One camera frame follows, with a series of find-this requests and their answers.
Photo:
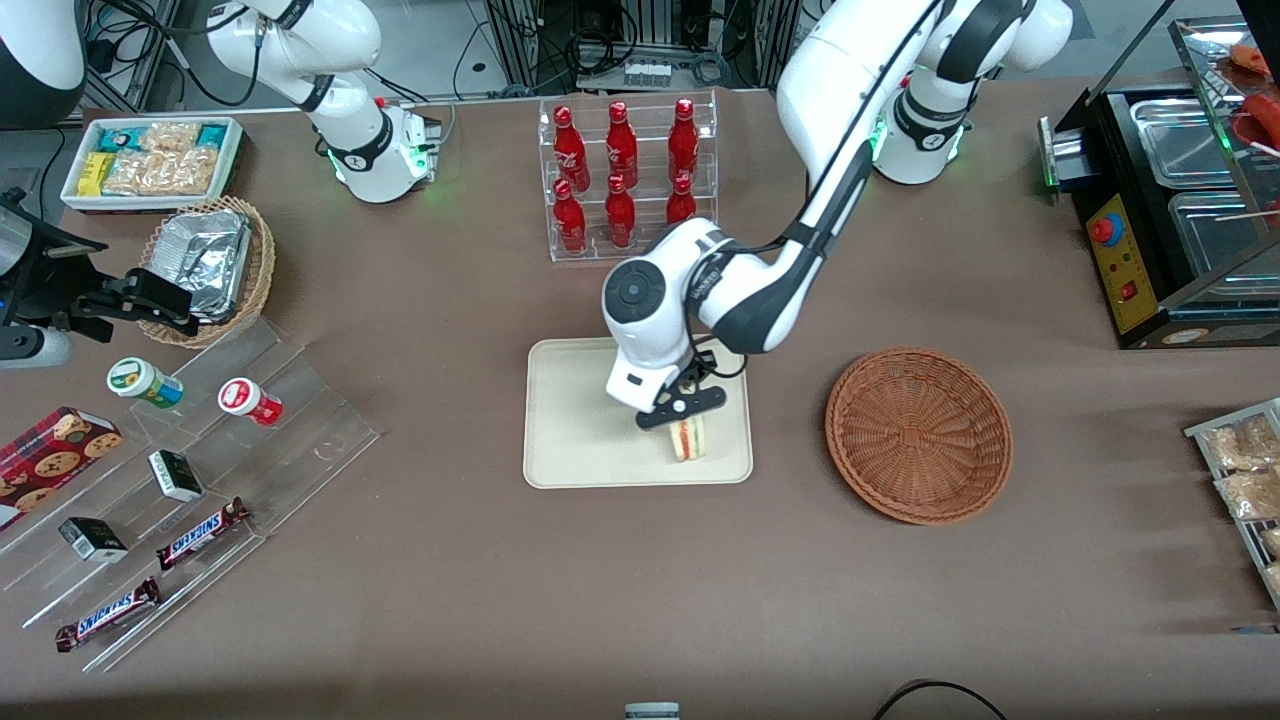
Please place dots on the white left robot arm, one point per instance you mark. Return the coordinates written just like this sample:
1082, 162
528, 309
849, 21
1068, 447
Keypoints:
830, 90

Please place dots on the tray of packaged snacks right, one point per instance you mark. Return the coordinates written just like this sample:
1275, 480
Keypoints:
1200, 432

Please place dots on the red lidded cup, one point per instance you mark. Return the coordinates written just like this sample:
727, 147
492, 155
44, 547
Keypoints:
245, 400

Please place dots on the white power strip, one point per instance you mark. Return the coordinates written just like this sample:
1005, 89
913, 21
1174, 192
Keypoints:
648, 74

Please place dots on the white snack bin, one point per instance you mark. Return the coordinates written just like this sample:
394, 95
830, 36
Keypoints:
235, 150

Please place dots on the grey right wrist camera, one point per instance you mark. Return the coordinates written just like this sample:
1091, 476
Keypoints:
30, 347

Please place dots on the triangle sandwich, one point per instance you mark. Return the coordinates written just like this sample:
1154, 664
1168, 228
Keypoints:
688, 442

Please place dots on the grey edge device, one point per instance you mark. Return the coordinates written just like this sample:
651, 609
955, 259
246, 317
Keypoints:
652, 712

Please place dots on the green lidded cup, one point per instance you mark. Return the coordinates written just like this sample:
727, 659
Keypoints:
140, 380

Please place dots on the light wicker basket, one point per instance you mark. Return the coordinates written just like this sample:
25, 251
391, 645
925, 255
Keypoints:
262, 260

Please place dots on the red cookie box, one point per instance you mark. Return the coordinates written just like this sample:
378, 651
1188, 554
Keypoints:
50, 460

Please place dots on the yellow snack packet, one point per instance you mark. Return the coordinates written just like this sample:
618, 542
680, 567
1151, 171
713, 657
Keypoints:
96, 174

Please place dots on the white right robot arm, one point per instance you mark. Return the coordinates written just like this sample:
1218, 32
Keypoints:
372, 150

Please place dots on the clear acrylic stepped shelf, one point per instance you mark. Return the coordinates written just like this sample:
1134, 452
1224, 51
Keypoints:
320, 420

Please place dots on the clear acrylic bottle rack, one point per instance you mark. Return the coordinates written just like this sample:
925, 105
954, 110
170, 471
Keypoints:
548, 200

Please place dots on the clear pastry bag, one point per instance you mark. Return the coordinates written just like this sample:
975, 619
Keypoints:
1272, 543
1240, 445
1250, 495

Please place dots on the red cola bottle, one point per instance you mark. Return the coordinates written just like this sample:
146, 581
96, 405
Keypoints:
570, 150
621, 145
570, 220
620, 212
681, 200
683, 140

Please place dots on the red sausage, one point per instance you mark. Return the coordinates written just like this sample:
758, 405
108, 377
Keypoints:
1262, 112

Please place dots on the cream plastic tray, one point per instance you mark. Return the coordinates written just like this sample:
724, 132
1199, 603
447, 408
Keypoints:
570, 430

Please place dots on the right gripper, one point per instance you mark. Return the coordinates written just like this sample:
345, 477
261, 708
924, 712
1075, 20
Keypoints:
88, 300

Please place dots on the large clear cracker bag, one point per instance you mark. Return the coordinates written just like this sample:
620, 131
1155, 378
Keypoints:
165, 172

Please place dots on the teal snack packet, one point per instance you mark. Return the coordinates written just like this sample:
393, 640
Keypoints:
212, 135
118, 138

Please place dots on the black food warmer machine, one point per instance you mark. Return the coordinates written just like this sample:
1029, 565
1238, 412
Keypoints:
1120, 270

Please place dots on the brown wicker basket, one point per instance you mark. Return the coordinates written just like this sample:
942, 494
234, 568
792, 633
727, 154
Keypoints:
920, 435

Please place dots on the small clear cracker bag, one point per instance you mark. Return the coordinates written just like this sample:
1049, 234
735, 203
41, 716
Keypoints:
170, 135

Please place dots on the small black box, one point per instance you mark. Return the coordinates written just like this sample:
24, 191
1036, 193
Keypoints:
92, 540
176, 476

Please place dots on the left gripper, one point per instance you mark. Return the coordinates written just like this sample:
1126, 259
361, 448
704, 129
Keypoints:
694, 371

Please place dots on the Snickers bar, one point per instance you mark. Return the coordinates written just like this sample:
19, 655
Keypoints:
200, 534
108, 614

